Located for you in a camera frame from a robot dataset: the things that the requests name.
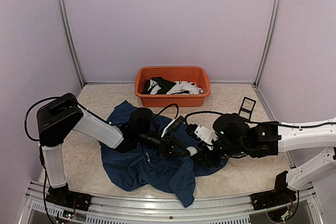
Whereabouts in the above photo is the aluminium corner post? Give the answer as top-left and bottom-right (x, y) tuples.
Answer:
(57, 0), (86, 88)
(254, 0), (281, 89)

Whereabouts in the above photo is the black and white garment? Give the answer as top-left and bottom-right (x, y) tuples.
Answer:
(142, 77), (204, 95)

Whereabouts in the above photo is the left aluminium corner post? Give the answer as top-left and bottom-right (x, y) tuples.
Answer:
(57, 0), (86, 88)

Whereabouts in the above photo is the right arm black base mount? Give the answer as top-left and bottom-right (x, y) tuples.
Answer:
(250, 190), (297, 210)

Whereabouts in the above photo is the black square display box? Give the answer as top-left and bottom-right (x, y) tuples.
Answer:
(238, 97), (256, 120)

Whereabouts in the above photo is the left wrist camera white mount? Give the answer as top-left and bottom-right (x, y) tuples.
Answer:
(161, 115), (185, 138)

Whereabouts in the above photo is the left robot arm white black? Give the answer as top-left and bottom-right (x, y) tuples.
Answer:
(33, 93), (195, 206)

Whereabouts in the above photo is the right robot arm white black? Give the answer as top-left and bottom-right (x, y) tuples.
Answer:
(186, 113), (335, 205)

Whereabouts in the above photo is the right aluminium corner post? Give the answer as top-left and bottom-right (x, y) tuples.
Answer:
(254, 0), (281, 89)

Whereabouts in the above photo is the orange plastic tub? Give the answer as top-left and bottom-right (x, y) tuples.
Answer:
(134, 66), (211, 107)

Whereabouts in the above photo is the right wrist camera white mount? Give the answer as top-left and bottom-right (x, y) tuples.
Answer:
(186, 124), (218, 150)

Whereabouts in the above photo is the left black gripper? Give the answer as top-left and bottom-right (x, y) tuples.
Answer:
(136, 130), (190, 157)

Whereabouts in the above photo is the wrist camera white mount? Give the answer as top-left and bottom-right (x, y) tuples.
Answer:
(161, 115), (185, 138)
(186, 124), (218, 150)

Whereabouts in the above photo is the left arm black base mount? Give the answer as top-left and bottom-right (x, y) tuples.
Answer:
(46, 191), (92, 211)

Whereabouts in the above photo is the dark blue t-shirt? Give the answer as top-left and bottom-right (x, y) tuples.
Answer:
(101, 100), (229, 208)

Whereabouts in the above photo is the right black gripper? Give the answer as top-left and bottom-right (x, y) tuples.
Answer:
(191, 138), (249, 169)

